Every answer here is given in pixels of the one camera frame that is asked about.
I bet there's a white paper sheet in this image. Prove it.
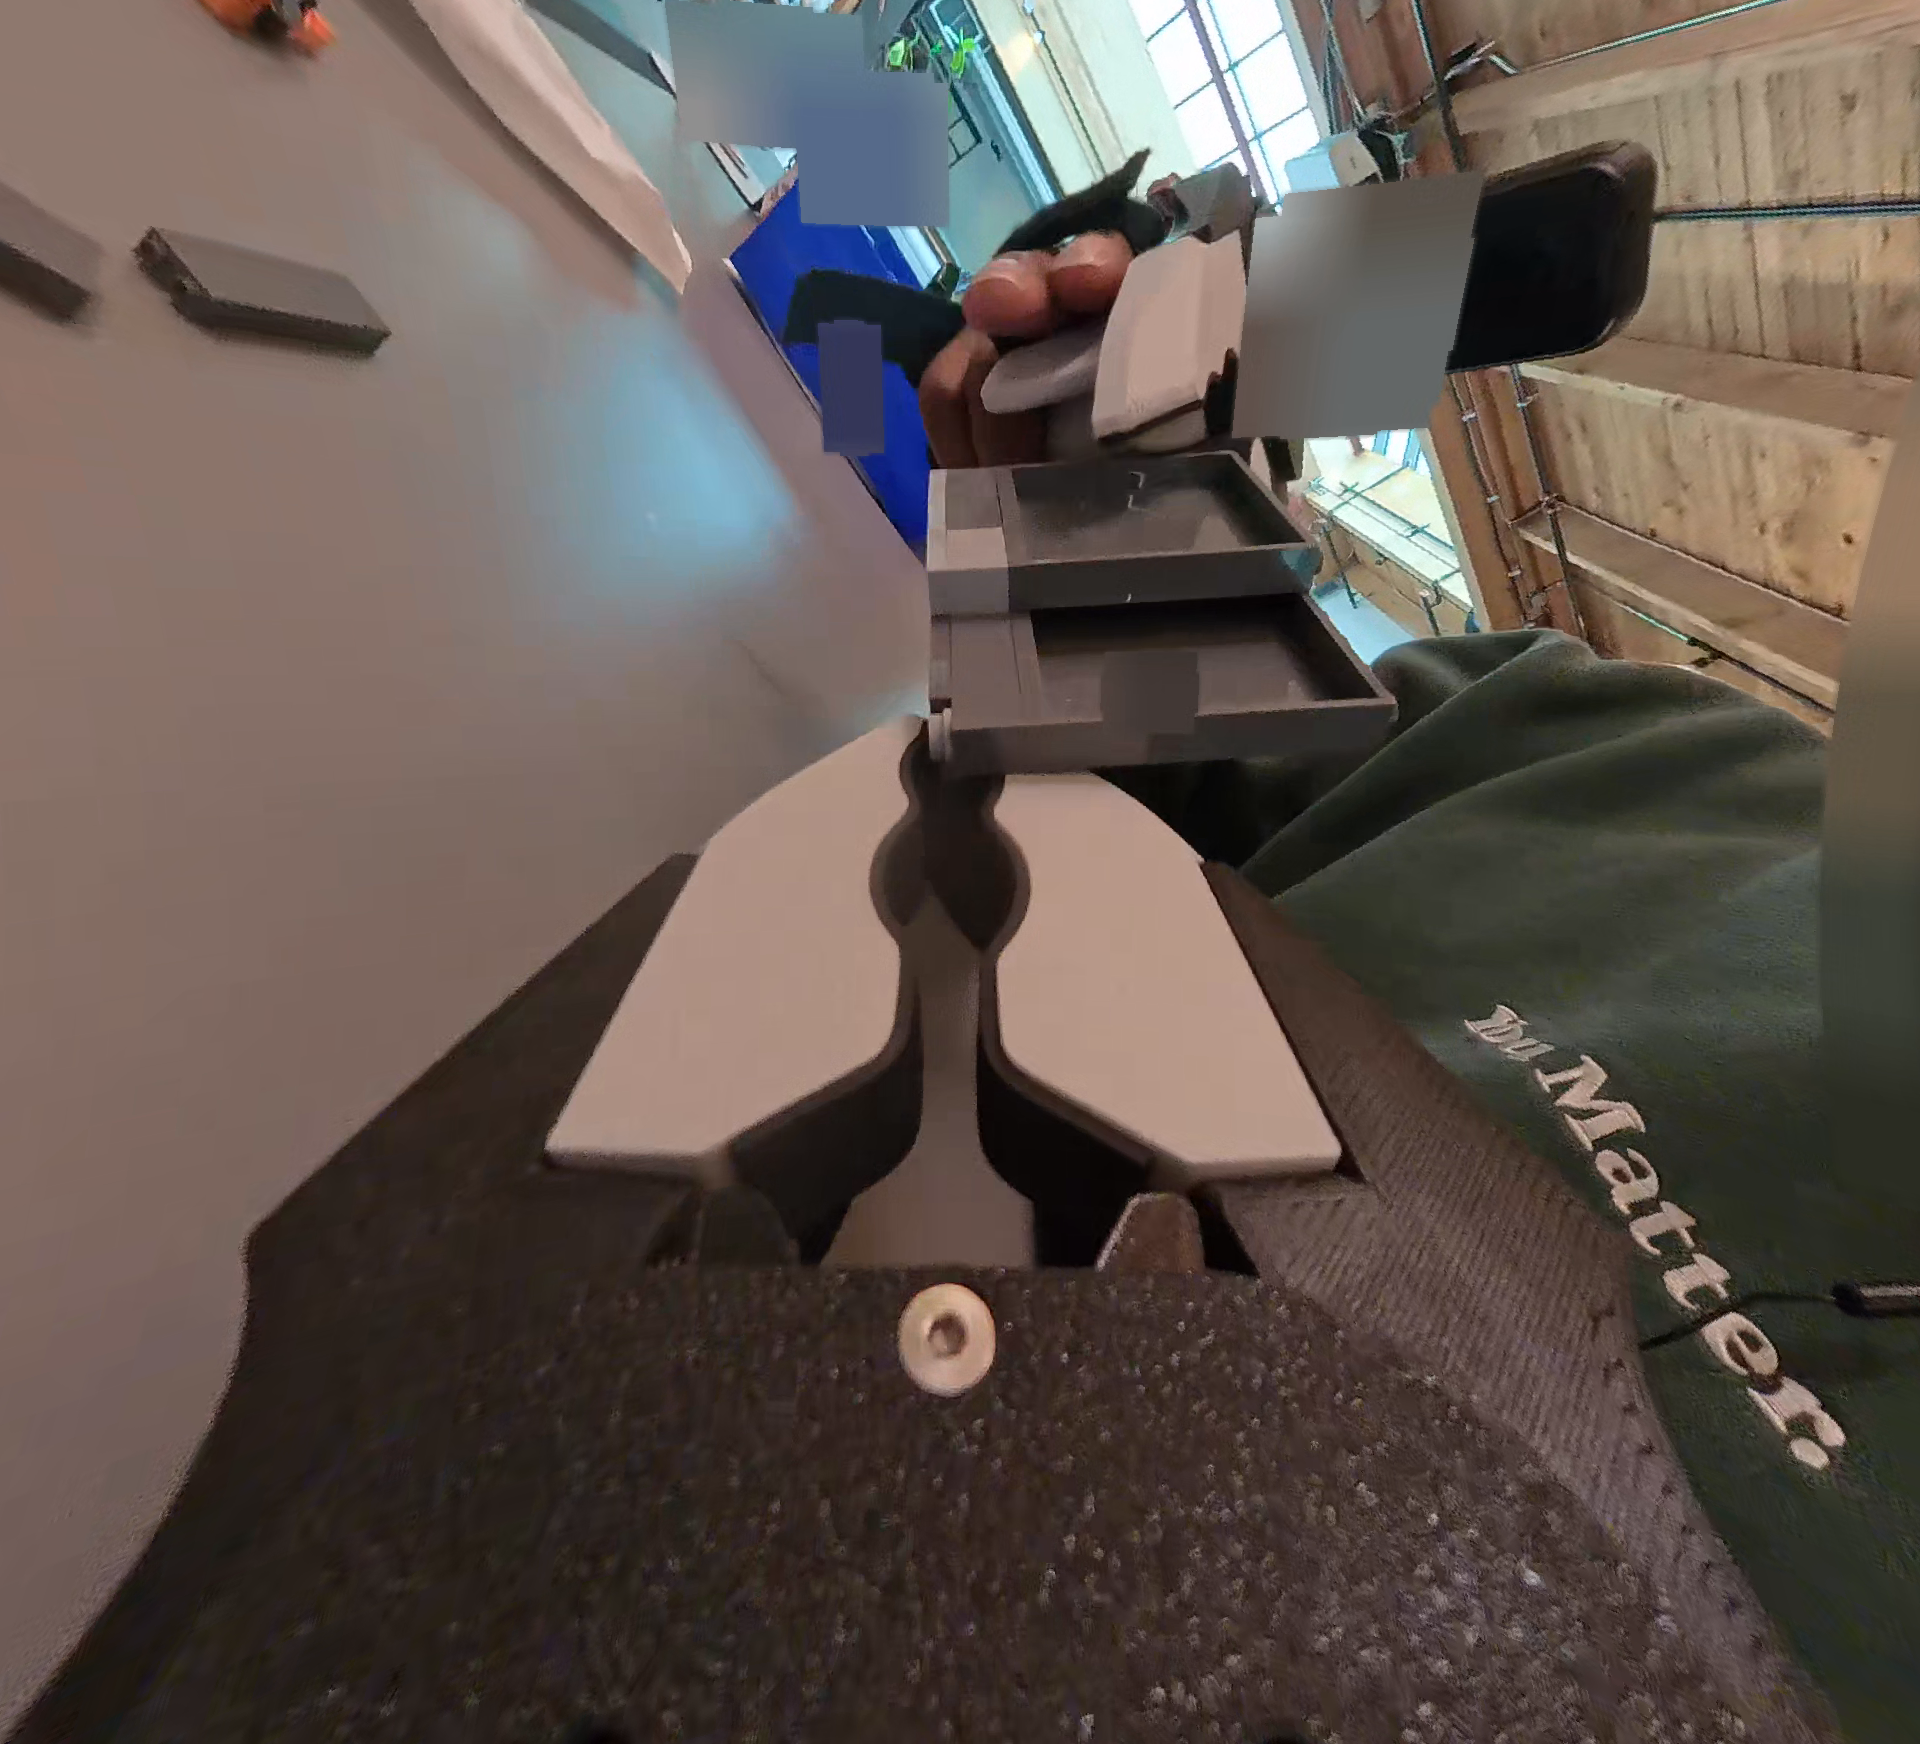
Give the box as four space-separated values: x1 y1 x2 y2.
225 0 695 293

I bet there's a large window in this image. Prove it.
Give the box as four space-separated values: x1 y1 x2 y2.
1110 0 1338 156

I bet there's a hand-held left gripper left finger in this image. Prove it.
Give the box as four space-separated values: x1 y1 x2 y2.
544 716 943 1258

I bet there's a blue panel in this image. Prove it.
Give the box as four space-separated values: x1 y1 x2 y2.
728 184 968 560

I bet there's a long dark grey plate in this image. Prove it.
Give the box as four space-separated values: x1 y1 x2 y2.
474 0 681 98

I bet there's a grey brick assembly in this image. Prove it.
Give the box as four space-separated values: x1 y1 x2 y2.
921 451 1399 778

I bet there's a grey column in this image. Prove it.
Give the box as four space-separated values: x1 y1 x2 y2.
1822 260 1920 1071

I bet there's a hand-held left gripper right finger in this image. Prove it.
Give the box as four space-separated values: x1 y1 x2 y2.
974 771 1344 1183

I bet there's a plain grey brick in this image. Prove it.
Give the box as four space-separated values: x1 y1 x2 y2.
0 184 104 321
133 225 395 353

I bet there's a black cable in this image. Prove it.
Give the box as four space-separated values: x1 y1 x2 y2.
1638 1275 1920 1352

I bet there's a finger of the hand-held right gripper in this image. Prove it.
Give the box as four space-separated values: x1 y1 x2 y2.
983 332 1118 414
1093 235 1250 444

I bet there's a person's right hand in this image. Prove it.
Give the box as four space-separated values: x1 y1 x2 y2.
918 235 1135 463

